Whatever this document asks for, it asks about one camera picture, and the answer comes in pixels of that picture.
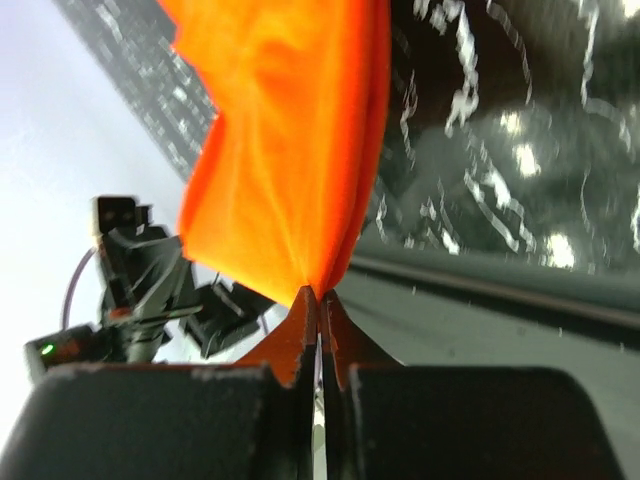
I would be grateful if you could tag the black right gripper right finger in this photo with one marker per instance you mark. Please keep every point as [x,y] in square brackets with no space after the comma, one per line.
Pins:
[385,420]

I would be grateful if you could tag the orange t-shirt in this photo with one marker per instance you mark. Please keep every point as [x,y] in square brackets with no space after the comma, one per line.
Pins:
[278,195]

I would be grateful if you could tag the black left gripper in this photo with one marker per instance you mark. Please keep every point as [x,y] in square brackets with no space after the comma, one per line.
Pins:
[148,283]

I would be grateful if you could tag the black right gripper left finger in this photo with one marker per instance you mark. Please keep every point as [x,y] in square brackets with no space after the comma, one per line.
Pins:
[251,419]

